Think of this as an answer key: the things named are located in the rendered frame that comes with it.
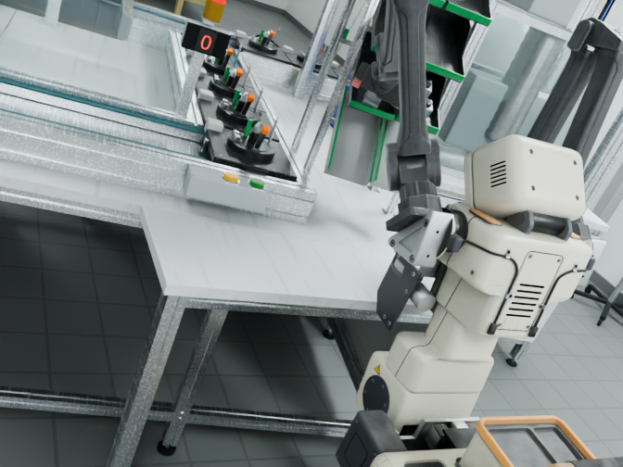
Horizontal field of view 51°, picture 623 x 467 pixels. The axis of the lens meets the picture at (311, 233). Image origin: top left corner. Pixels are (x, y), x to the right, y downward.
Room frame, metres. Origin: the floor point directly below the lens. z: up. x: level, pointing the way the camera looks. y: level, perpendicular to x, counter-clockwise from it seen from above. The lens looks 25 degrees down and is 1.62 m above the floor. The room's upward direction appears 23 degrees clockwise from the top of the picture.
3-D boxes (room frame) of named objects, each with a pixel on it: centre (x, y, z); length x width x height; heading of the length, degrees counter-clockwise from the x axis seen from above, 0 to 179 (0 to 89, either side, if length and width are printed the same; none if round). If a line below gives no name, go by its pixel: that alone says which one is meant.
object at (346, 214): (2.17, 0.44, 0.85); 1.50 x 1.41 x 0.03; 114
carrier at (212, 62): (2.45, 0.56, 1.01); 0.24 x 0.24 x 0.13; 24
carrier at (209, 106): (2.00, 0.36, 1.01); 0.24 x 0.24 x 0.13; 24
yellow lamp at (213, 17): (1.80, 0.48, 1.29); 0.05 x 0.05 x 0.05
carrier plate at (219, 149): (1.77, 0.25, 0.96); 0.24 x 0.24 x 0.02; 24
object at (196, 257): (1.68, 0.04, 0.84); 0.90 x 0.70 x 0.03; 123
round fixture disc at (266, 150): (1.77, 0.25, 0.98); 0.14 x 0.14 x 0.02
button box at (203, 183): (1.54, 0.24, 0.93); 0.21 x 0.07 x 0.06; 114
